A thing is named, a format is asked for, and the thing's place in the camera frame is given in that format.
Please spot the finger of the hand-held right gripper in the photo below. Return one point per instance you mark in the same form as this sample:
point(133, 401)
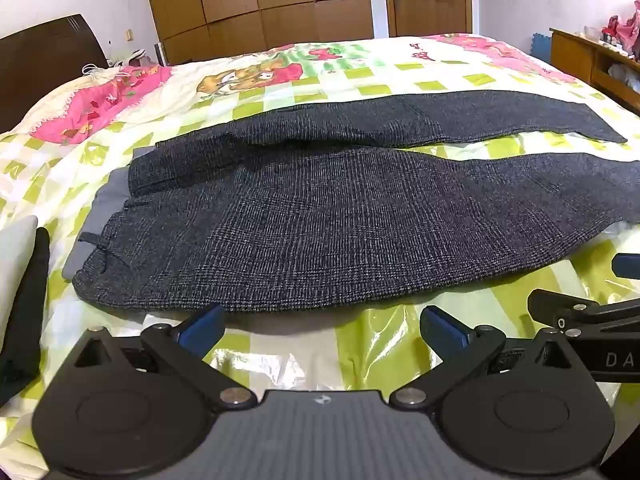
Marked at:
point(627, 266)
point(565, 304)

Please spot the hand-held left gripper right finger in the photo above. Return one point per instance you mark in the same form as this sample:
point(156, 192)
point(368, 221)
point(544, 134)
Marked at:
point(444, 329)

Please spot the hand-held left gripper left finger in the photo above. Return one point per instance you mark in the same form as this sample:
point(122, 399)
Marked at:
point(202, 329)

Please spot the dark grey plaid pants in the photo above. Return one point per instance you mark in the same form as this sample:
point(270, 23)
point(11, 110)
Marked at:
point(325, 220)

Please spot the grey pillow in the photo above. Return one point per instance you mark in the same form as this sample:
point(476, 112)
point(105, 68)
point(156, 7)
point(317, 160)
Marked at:
point(15, 260)

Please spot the wooden side cabinet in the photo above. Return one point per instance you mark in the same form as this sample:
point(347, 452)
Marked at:
point(585, 60)

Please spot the blue foam mat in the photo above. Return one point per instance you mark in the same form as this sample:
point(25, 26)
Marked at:
point(541, 47)

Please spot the pink items on cabinet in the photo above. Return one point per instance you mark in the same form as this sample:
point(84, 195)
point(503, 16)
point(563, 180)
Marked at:
point(622, 27)

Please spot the checkered printed bed blanket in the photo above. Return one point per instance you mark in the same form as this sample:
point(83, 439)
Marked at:
point(310, 75)

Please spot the white bag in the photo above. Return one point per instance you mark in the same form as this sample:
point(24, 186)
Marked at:
point(132, 57)

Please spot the dark brown headboard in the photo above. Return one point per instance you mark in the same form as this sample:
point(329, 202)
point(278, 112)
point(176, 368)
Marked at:
point(45, 65)

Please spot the wooden wardrobe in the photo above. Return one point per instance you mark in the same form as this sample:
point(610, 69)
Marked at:
point(250, 5)

